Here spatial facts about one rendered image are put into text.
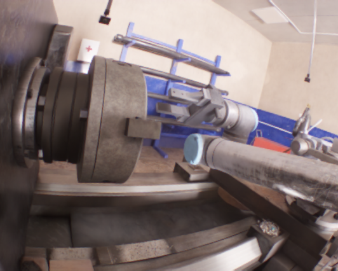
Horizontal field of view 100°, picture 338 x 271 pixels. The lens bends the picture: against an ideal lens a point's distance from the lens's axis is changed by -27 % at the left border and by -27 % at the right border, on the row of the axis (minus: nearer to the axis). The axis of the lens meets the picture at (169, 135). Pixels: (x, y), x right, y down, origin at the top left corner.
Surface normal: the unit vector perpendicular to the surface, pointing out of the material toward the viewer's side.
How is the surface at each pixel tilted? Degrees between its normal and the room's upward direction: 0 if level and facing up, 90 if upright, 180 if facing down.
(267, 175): 101
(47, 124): 86
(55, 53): 90
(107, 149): 97
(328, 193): 97
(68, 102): 63
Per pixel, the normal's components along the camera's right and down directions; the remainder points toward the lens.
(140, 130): 0.49, 0.12
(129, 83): 0.49, -0.43
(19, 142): 0.40, 0.47
